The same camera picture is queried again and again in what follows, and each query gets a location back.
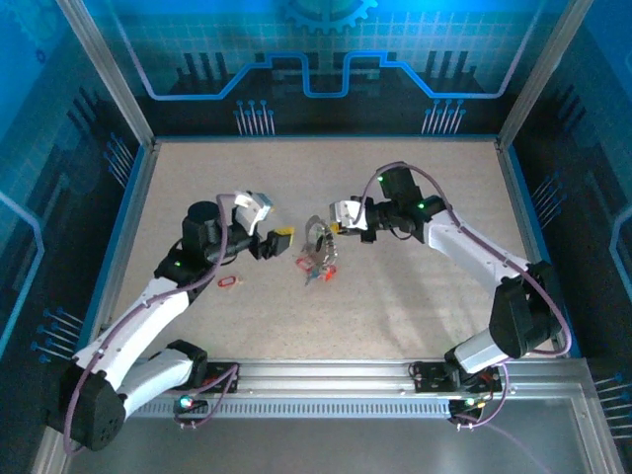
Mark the large metal keyring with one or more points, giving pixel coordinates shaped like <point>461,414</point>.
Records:
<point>312,231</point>

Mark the small red key tag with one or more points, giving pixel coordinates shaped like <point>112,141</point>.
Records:
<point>227,283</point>

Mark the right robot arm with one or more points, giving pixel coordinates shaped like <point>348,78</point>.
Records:
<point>474,252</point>

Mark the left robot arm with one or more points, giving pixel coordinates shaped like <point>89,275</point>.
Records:
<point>133,326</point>

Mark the aluminium base beam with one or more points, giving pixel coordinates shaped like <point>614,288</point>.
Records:
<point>321,377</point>

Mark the small lit connector box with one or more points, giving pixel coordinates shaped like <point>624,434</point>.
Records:
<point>469,404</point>
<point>187,402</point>

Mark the grey metal shelf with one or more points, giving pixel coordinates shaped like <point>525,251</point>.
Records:
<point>321,444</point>

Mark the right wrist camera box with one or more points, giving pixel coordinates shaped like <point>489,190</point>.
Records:
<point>345,212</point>

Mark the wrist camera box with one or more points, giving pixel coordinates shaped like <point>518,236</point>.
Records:
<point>249,210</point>
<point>345,212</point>

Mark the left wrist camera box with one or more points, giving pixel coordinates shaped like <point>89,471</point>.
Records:
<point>249,210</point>

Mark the aluminium side rail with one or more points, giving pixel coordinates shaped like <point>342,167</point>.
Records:
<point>518,197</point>
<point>124,247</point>

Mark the aluminium cross rail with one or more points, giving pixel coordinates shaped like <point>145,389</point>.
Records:
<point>321,138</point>

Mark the aluminium frame post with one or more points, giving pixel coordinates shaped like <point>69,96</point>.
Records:
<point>544,69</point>
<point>106,69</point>

